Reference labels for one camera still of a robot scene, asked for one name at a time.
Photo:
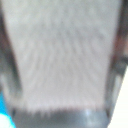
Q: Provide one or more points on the gripper left finger with blue tip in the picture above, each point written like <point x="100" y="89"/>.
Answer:
<point x="6" y="86"/>

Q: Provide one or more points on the black air fryer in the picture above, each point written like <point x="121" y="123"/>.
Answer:
<point x="63" y="53"/>

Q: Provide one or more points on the gripper right finger with blue tip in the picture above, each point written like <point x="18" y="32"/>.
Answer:
<point x="116" y="83"/>

